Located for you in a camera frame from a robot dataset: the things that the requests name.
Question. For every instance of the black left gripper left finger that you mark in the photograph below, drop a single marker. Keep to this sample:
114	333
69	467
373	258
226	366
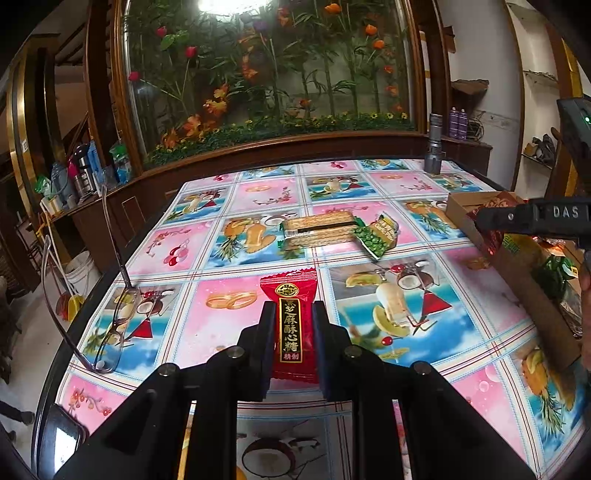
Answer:
181	420

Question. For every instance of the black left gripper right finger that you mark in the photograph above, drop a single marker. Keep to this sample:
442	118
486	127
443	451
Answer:
407	413

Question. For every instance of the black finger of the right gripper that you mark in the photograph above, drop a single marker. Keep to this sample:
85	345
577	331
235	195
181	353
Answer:
517	220

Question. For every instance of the red sesame candy packet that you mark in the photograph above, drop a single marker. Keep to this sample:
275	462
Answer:
293	293

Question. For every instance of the person's right hand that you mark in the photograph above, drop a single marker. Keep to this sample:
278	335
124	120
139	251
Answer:
584	280

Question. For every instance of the large green cracker packet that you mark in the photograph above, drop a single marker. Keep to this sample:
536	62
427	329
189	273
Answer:
525	250

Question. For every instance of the dark red foil snack packet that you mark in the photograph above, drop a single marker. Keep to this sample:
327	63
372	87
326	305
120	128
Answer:
485	219

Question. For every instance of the black smartphone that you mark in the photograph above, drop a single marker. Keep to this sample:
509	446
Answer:
61	437

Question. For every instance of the brown cardboard box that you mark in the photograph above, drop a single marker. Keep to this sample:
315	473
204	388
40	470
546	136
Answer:
512	258

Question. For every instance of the grey metal flashlight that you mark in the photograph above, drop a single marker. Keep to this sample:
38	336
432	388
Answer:
434	155

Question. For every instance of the purple spray bottles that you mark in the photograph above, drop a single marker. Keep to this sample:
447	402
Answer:
458	124

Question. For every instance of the floral fruit-print tablecloth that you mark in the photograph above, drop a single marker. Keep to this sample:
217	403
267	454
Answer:
191	285

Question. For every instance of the green pea snack packet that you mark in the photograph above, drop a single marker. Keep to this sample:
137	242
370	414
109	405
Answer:
377	237

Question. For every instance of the wafer biscuit packet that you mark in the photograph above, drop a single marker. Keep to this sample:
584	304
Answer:
317	230

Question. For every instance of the artificial flower display case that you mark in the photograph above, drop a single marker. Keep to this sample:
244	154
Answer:
205	75

